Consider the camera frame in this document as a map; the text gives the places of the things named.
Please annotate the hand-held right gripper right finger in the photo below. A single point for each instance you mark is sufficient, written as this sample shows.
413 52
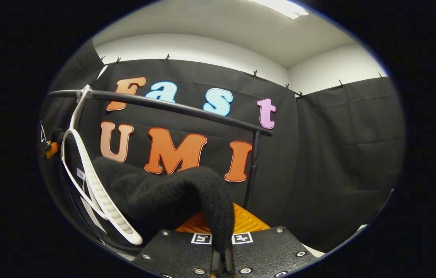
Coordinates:
264 251

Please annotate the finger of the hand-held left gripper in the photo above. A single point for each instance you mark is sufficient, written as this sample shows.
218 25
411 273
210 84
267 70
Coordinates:
52 150

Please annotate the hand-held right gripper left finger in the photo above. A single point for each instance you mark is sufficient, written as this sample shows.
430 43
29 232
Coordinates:
179 251

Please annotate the black fuzzy jacket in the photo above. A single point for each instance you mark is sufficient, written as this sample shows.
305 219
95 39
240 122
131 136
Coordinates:
164 189

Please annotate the white plastic hanger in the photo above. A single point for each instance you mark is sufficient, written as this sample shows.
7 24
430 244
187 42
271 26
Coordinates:
104 200

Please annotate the black metal clothes rack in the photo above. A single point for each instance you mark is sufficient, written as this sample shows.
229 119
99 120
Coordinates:
187 110

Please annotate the ceiling light panel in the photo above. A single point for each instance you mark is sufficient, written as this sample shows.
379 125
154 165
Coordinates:
283 7

